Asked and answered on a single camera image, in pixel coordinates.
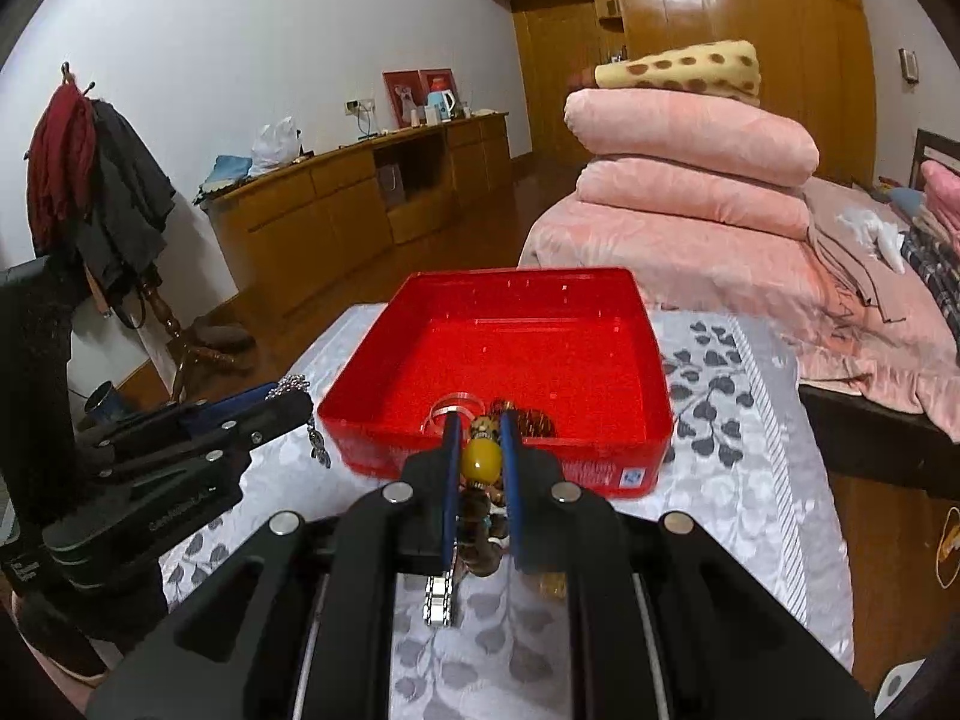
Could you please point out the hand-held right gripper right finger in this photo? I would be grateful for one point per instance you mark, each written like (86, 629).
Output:
(510, 465)

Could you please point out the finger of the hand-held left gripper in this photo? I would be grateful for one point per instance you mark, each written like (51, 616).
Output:
(225, 406)
(262, 424)

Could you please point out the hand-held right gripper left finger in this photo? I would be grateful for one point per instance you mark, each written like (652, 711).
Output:
(453, 465)

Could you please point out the silver bangle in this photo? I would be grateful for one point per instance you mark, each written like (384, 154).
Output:
(457, 397)

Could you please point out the red tin box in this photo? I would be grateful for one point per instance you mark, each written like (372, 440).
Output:
(525, 345)

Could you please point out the wooden coat rack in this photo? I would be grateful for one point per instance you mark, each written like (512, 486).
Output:
(161, 315)

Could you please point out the blue cup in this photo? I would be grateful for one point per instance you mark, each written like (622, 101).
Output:
(97, 399)

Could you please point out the metal watch band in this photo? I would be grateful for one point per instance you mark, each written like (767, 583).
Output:
(441, 600)

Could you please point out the white leaf-patterned table cover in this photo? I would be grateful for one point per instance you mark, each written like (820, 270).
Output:
(712, 465)

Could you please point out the wooden sideboard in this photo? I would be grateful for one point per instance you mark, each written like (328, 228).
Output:
(337, 202)

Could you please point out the blue cloth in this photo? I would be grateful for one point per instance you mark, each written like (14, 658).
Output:
(225, 172)

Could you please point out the white plastic bag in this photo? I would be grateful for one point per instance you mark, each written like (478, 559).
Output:
(274, 146)

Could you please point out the white paper bag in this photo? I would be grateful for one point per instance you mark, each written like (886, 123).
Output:
(391, 184)

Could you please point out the red scarf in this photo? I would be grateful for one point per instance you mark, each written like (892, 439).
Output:
(64, 157)

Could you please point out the bed with pink sheet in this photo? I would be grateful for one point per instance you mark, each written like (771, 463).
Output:
(750, 277)

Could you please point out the pink folded quilt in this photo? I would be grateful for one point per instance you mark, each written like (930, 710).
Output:
(690, 195)
(690, 131)

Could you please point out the red framed photo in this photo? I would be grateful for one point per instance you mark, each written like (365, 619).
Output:
(401, 94)
(435, 76)

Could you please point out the light blue electric kettle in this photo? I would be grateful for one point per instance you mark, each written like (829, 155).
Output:
(440, 105)

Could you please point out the brown cloth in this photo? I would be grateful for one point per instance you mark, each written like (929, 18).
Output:
(847, 270)

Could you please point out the white crumpled cloth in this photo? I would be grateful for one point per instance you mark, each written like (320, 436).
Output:
(874, 229)

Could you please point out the yellow spotted blanket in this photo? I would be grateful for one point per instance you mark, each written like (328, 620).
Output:
(690, 67)

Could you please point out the white plastic object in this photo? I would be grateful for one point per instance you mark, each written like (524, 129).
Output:
(896, 682)

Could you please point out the stack of plaid clothes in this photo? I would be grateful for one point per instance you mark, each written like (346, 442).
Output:
(934, 262)

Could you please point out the wooden wardrobe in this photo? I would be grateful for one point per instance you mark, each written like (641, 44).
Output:
(712, 0)

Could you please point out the pink folded blanket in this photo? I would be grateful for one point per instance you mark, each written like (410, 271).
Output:
(943, 187)

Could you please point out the wall socket with charger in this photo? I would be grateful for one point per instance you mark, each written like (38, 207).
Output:
(360, 106)

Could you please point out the wall intercom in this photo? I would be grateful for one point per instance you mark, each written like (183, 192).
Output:
(910, 64)

